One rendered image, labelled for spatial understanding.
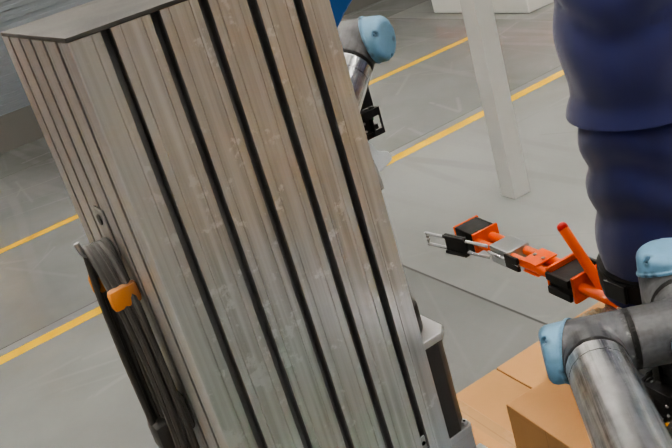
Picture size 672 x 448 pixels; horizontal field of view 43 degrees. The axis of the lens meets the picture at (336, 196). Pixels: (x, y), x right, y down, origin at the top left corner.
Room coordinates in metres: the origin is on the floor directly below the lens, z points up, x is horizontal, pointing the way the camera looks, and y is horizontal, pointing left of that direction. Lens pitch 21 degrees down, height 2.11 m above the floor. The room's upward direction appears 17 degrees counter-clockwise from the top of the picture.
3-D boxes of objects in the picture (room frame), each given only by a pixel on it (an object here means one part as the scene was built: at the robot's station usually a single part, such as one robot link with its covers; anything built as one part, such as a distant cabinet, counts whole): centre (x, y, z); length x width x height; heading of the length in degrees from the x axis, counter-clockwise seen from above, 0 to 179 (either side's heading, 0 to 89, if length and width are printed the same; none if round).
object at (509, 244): (1.73, -0.35, 1.17); 0.07 x 0.07 x 0.04; 22
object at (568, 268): (1.53, -0.43, 1.18); 0.10 x 0.08 x 0.06; 112
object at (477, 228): (1.86, -0.30, 1.18); 0.08 x 0.07 x 0.05; 22
